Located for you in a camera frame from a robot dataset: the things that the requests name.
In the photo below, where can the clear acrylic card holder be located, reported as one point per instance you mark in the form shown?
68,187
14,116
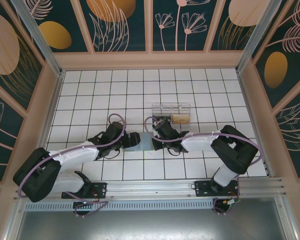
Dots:
170,108

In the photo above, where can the pale grey-blue card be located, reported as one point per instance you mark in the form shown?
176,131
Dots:
145,142

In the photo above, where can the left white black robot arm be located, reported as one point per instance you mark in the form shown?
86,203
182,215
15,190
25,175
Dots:
75,151

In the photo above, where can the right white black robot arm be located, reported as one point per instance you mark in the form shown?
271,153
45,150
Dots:
200,142

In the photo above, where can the black credit card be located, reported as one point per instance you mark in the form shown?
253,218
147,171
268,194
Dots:
162,117

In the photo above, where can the tan cork cylinder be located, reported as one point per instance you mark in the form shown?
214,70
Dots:
181,119

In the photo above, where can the grey metal sheet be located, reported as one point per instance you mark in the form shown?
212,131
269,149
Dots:
150,226

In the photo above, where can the dark panel with pink flower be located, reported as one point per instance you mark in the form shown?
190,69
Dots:
2,140

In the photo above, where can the pale circle gold lines panel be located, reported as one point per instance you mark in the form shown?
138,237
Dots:
230,37

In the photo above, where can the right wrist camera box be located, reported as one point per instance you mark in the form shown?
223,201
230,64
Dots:
158,145

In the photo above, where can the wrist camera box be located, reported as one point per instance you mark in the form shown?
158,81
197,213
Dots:
158,145
133,140

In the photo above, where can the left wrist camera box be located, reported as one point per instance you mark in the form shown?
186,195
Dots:
133,140

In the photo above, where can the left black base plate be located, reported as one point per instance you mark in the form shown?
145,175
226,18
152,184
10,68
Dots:
100,190

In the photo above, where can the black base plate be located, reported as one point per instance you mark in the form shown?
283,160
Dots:
100,190
202,188

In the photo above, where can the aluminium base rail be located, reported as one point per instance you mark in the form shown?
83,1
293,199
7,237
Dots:
150,188

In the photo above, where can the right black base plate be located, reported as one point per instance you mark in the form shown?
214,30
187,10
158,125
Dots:
202,188

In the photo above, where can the pink flower wall panel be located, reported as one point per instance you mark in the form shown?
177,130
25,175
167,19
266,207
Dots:
165,37

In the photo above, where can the orange circle leaf wall panel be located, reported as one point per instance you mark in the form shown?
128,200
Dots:
140,37

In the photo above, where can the left aluminium corner post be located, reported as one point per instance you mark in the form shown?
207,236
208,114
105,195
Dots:
41,40

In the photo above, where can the aluminium corner post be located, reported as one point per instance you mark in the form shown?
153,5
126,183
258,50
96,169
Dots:
41,40
258,37

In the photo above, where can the pink feather wall panel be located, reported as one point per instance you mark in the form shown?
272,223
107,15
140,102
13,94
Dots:
297,140

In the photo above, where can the right aluminium corner post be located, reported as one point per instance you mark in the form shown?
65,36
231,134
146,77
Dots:
258,37

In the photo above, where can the gold oval feather wall panel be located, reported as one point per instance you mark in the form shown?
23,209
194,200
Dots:
290,75

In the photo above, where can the large pale circle wall panel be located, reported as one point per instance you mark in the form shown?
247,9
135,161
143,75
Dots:
5,50

